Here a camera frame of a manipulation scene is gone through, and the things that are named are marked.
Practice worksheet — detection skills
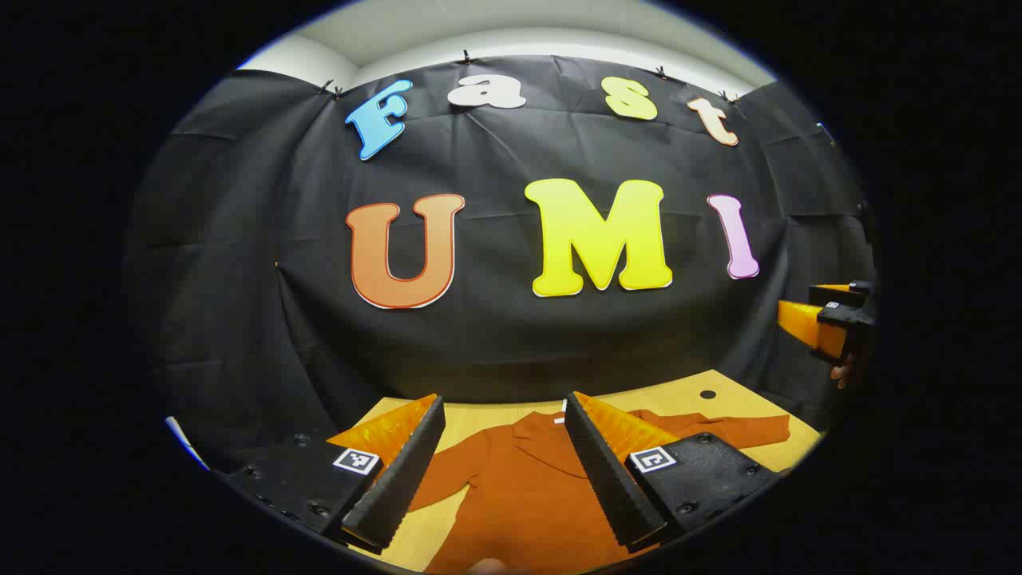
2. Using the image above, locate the orange knit cardigan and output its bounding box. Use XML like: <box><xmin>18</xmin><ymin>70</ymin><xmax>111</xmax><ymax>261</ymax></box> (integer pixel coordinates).
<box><xmin>407</xmin><ymin>409</ymin><xmax>791</xmax><ymax>574</ymax></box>

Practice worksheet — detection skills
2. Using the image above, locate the black backdrop cloth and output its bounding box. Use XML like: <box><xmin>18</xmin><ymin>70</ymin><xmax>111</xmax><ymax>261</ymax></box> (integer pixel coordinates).
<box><xmin>124</xmin><ymin>54</ymin><xmax>879</xmax><ymax>472</ymax></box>

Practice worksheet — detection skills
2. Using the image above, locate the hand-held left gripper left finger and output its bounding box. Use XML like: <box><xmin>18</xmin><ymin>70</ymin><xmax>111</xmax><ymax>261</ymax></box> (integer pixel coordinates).
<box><xmin>212</xmin><ymin>393</ymin><xmax>446</xmax><ymax>556</ymax></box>

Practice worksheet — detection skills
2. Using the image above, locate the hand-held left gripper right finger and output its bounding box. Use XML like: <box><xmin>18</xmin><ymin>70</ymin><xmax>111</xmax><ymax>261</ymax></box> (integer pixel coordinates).
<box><xmin>564</xmin><ymin>391</ymin><xmax>787</xmax><ymax>553</ymax></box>

